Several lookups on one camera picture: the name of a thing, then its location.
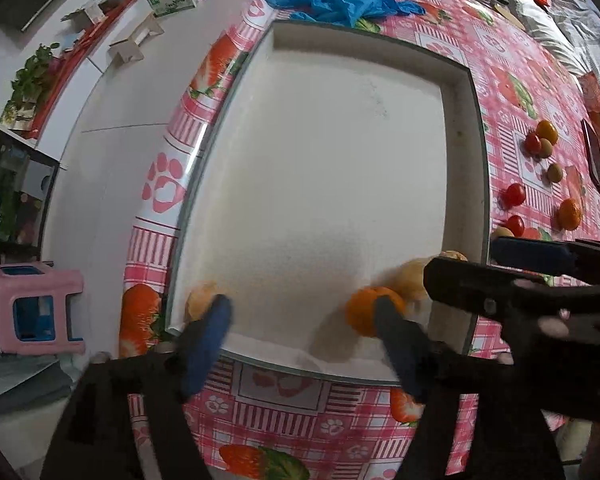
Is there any red cherry tomato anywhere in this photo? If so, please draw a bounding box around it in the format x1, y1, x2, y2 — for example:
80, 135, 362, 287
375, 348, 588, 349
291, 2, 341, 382
502, 183, 527, 209
505, 214, 526, 237

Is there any large orange mandarin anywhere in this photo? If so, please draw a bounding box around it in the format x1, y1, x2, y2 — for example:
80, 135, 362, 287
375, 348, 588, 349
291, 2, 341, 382
344, 286, 406, 338

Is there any small kiwi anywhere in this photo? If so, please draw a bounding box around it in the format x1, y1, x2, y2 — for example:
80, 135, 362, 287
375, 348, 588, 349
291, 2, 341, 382
538, 138, 553, 159
546, 162, 564, 183

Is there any peeled mandarin piece left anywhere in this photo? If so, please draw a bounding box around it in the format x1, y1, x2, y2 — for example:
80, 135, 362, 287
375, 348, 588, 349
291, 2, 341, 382
185, 282, 218, 321

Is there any brown kiwi near tray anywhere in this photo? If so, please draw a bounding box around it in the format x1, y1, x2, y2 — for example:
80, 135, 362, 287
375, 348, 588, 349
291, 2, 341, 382
491, 226, 515, 240

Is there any pink strawberry tablecloth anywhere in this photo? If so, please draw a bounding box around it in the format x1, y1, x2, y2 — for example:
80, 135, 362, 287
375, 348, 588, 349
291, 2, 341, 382
120, 0, 600, 479

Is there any small kiwi in cluster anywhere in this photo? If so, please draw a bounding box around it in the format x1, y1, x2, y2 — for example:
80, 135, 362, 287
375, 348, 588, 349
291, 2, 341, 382
538, 138, 553, 159

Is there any small orange in cluster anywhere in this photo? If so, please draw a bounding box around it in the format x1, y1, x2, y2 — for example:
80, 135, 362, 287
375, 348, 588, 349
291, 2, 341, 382
535, 119, 559, 145

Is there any black smartphone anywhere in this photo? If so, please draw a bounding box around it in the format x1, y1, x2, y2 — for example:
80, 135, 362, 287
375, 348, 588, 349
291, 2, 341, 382
581, 119, 600, 193

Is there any pink plastic stool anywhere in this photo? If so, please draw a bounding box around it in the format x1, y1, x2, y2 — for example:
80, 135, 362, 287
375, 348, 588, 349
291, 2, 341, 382
0, 261, 85, 356

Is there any white rectangular tray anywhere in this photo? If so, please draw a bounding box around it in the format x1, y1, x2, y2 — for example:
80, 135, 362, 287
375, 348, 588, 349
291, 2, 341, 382
166, 21, 491, 385

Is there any grey blanket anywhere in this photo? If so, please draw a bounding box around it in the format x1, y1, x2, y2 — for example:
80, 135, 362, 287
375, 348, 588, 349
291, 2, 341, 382
505, 0, 600, 84

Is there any potted green plant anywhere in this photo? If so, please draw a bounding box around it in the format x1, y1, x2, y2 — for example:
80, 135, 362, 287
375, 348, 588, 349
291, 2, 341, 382
0, 42, 61, 131

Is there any green white carton box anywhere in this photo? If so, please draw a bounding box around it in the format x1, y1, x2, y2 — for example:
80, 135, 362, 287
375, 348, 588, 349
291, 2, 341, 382
147, 0, 201, 18

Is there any peeled fruit by tray wall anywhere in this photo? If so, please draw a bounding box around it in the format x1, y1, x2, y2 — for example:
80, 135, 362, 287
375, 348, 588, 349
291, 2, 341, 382
380, 250, 468, 312

